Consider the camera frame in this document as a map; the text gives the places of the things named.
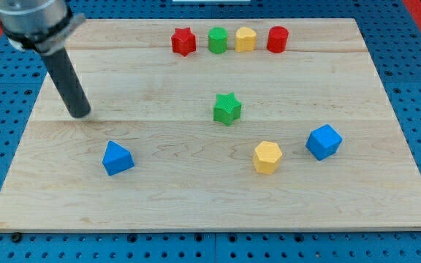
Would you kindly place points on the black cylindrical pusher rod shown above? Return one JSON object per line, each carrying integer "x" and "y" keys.
{"x": 64, "y": 77}

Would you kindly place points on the red star block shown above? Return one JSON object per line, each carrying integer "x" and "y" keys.
{"x": 183, "y": 41}

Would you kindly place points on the green star block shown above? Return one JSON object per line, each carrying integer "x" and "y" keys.
{"x": 226, "y": 109}

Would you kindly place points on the blue triangle block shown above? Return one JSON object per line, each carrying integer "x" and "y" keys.
{"x": 117, "y": 158}

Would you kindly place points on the green cylinder block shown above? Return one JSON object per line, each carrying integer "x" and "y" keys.
{"x": 217, "y": 40}

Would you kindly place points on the light wooden board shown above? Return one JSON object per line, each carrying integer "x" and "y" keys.
{"x": 194, "y": 174}

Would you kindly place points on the yellow heart block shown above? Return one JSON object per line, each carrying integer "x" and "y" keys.
{"x": 245, "y": 39}

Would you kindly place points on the red cylinder block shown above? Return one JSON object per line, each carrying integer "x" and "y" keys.
{"x": 277, "y": 39}

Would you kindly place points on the yellow hexagon block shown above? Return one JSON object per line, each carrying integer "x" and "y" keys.
{"x": 267, "y": 157}

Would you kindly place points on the blue cube block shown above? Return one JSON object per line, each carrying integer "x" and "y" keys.
{"x": 323, "y": 142}

